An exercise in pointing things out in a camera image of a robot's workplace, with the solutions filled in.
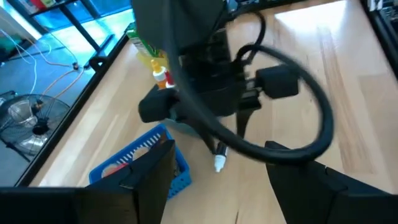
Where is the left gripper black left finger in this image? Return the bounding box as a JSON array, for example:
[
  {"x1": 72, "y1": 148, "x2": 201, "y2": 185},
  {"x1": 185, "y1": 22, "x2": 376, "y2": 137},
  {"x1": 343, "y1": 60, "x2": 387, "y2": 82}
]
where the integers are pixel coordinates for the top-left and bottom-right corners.
[{"x1": 86, "y1": 139, "x2": 177, "y2": 224}]

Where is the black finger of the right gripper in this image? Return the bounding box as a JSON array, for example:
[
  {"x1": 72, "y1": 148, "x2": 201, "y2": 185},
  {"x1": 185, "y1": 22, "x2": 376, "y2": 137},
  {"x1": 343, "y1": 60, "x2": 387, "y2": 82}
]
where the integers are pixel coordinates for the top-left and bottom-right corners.
[
  {"x1": 235, "y1": 108, "x2": 255, "y2": 140},
  {"x1": 198, "y1": 119, "x2": 218, "y2": 156}
]

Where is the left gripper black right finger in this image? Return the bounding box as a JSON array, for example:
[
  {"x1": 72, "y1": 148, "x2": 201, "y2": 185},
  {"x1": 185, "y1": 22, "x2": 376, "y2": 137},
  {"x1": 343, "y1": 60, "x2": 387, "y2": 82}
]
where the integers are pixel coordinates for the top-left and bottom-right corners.
[{"x1": 264, "y1": 140, "x2": 348, "y2": 224}]

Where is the dark dropper bottle white cap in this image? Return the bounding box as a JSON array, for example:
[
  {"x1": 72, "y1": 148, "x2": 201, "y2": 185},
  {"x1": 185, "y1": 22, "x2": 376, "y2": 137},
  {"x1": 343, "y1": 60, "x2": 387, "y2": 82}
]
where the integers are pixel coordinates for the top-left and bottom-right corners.
[{"x1": 213, "y1": 141, "x2": 229, "y2": 174}]

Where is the blue slotted plastic basket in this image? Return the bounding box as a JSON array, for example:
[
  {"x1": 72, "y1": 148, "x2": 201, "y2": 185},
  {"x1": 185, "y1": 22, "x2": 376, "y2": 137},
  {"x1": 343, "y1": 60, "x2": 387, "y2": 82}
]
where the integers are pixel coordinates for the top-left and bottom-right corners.
[{"x1": 89, "y1": 123, "x2": 192, "y2": 200}]

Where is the yellow squeeze bottle white cap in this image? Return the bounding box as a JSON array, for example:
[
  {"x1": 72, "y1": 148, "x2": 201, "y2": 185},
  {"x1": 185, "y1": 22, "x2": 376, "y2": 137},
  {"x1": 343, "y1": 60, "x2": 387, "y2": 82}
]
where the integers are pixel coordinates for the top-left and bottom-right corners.
[{"x1": 150, "y1": 58, "x2": 169, "y2": 90}]

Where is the green Apple Jacks cereal box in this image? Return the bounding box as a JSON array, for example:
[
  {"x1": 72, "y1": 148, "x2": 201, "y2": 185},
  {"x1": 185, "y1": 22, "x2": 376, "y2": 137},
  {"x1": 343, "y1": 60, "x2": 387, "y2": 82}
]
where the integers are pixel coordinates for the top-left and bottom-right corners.
[{"x1": 126, "y1": 22, "x2": 160, "y2": 59}]

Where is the yellow translucent plastic bin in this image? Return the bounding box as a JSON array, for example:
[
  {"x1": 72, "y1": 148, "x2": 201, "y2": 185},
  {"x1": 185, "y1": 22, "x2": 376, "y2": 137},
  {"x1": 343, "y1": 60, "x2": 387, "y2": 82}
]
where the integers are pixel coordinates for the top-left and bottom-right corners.
[{"x1": 136, "y1": 49, "x2": 170, "y2": 72}]

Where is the black floor fan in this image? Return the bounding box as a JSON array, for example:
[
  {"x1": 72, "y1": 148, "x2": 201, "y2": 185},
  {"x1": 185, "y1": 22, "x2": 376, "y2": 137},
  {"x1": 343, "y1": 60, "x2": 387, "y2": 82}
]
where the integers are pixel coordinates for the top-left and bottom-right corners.
[{"x1": 0, "y1": 94, "x2": 71, "y2": 163}]

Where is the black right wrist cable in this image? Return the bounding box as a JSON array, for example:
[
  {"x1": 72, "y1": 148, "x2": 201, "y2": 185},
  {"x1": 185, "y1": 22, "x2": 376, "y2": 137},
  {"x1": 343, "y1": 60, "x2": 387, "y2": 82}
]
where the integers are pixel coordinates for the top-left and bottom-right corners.
[{"x1": 161, "y1": 0, "x2": 335, "y2": 166}]

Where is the yellow extension cord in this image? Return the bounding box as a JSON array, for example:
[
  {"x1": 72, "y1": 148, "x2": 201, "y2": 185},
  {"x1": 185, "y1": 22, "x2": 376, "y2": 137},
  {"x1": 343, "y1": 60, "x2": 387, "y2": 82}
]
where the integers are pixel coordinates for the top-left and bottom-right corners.
[{"x1": 40, "y1": 62, "x2": 86, "y2": 100}]

